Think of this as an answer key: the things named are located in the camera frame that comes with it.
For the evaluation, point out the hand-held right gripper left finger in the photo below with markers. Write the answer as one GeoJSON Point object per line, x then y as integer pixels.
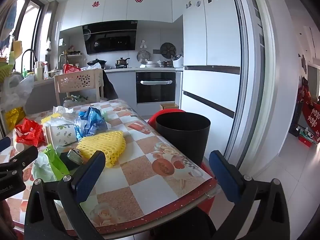
{"type": "Point", "coordinates": [90, 177]}

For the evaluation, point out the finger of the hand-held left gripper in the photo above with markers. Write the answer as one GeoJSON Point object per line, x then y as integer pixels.
{"type": "Point", "coordinates": [4, 145]}
{"type": "Point", "coordinates": [25, 156]}

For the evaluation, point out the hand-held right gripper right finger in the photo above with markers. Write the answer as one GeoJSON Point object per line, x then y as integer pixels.
{"type": "Point", "coordinates": [225, 177]}

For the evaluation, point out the blue plastic bag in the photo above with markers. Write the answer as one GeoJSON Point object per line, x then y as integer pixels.
{"type": "Point", "coordinates": [90, 122]}

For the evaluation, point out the black trash bin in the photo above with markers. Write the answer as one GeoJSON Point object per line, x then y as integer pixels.
{"type": "Point", "coordinates": [182, 140]}

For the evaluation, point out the white translucent plastic bag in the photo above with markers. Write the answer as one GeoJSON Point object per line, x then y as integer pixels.
{"type": "Point", "coordinates": [41, 167]}

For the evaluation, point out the red plastic bag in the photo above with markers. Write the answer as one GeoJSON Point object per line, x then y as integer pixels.
{"type": "Point", "coordinates": [28, 132]}

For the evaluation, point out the small dark green box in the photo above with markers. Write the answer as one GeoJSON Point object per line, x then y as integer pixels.
{"type": "Point", "coordinates": [68, 158]}

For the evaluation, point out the gold foil bag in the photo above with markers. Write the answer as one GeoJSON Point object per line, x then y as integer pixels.
{"type": "Point", "coordinates": [15, 117]}

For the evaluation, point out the green plastic bag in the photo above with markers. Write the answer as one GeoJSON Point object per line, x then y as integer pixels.
{"type": "Point", "coordinates": [56, 165]}

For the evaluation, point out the yellow foam net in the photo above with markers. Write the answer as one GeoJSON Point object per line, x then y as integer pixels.
{"type": "Point", "coordinates": [100, 142]}

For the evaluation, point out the leaf print paper cup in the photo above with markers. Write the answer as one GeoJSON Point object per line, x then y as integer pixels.
{"type": "Point", "coordinates": [60, 135]}

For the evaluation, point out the yellow wavy sponge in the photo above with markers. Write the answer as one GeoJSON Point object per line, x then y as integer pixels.
{"type": "Point", "coordinates": [50, 118]}

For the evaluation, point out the large clear plastic bag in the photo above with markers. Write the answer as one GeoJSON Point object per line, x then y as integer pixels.
{"type": "Point", "coordinates": [15, 92]}

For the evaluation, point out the crumpled white tissue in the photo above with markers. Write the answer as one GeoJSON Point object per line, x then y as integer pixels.
{"type": "Point", "coordinates": [61, 110]}

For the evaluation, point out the clear bag of greens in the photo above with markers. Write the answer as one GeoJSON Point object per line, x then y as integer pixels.
{"type": "Point", "coordinates": [80, 100]}

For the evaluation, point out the white spray bottle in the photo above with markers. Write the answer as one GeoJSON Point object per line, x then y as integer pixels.
{"type": "Point", "coordinates": [45, 72]}

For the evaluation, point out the red round stool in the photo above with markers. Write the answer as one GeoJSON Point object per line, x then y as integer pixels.
{"type": "Point", "coordinates": [153, 120]}

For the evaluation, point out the beige perforated plastic chair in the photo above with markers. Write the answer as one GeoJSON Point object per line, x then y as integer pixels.
{"type": "Point", "coordinates": [75, 81]}

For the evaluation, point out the small cardboard box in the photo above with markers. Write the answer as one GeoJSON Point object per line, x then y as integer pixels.
{"type": "Point", "coordinates": [168, 106]}

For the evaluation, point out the black kitchen faucet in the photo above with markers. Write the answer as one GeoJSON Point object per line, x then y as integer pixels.
{"type": "Point", "coordinates": [23, 55]}

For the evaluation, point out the black jacket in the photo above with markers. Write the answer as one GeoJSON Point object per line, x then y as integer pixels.
{"type": "Point", "coordinates": [108, 85]}

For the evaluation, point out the red plastic basket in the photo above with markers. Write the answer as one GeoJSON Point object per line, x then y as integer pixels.
{"type": "Point", "coordinates": [71, 69]}

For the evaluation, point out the red hanging banner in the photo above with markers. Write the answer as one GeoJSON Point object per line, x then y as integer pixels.
{"type": "Point", "coordinates": [311, 112]}

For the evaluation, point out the black built-in oven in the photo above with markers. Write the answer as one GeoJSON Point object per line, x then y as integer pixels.
{"type": "Point", "coordinates": [155, 90]}

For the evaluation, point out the black wok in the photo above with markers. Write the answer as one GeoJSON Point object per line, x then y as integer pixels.
{"type": "Point", "coordinates": [96, 62]}

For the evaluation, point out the white kitchen countertop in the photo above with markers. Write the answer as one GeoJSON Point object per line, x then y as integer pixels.
{"type": "Point", "coordinates": [140, 69]}

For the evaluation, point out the brown cooking pot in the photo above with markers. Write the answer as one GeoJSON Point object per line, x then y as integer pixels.
{"type": "Point", "coordinates": [122, 61]}

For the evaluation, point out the white rice cooker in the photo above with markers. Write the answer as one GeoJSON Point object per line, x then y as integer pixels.
{"type": "Point", "coordinates": [178, 62]}

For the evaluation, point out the steel pot with lid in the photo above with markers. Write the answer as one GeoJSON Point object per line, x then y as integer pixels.
{"type": "Point", "coordinates": [165, 63]}

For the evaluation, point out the white bowl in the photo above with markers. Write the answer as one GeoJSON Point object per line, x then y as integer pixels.
{"type": "Point", "coordinates": [151, 64]}

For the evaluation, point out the silver round steamer rack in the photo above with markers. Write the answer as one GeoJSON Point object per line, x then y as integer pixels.
{"type": "Point", "coordinates": [143, 56]}

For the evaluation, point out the white refrigerator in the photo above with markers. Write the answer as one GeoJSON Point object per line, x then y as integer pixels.
{"type": "Point", "coordinates": [210, 42]}

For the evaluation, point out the dark round steamer rack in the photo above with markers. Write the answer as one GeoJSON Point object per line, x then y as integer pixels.
{"type": "Point", "coordinates": [168, 49]}

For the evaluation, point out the black range hood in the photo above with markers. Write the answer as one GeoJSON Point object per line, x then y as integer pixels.
{"type": "Point", "coordinates": [110, 37]}

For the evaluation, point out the white sliding door frame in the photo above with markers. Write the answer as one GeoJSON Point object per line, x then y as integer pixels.
{"type": "Point", "coordinates": [252, 67]}

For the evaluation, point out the white wall hook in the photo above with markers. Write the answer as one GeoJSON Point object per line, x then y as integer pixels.
{"type": "Point", "coordinates": [143, 44]}

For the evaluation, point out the white wall cabinets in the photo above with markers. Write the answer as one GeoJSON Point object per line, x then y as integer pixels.
{"type": "Point", "coordinates": [117, 7]}

